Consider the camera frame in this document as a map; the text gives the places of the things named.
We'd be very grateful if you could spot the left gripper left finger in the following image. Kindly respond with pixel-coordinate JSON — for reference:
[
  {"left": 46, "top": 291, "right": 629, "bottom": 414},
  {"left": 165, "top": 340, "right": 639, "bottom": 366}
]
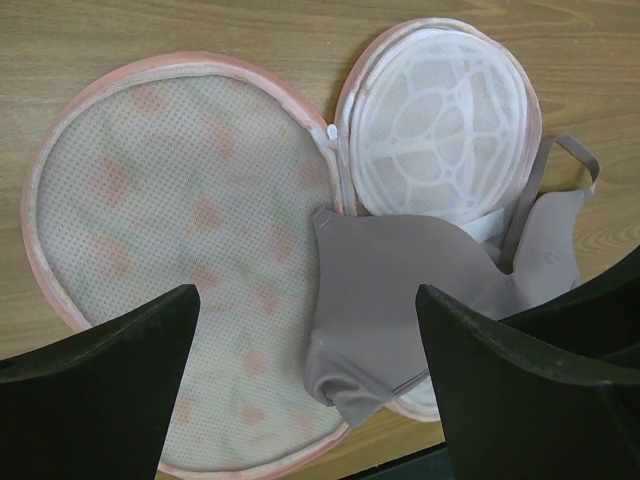
[{"left": 1, "top": 285, "right": 200, "bottom": 479}]

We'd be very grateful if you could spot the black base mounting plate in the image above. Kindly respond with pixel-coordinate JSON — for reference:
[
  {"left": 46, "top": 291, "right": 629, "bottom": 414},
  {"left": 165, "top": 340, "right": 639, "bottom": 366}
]
[{"left": 343, "top": 441, "right": 455, "bottom": 480}]

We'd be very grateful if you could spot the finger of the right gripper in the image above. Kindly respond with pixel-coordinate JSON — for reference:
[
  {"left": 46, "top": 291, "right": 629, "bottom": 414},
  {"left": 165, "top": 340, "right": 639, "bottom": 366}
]
[{"left": 502, "top": 249, "right": 640, "bottom": 370}]

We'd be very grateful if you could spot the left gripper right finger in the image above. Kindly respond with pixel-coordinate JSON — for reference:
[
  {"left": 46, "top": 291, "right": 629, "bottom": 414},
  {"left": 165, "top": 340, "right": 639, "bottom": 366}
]
[{"left": 416, "top": 285, "right": 639, "bottom": 479}]

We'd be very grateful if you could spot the taupe bra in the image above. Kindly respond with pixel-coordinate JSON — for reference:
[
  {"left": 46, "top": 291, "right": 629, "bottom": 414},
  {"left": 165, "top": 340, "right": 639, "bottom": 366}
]
[{"left": 304, "top": 135, "right": 601, "bottom": 427}]

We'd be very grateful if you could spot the pink floral laundry bag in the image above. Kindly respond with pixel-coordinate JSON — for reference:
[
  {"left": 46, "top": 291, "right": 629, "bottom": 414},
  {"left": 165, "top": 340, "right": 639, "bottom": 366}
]
[{"left": 22, "top": 18, "right": 542, "bottom": 479}]

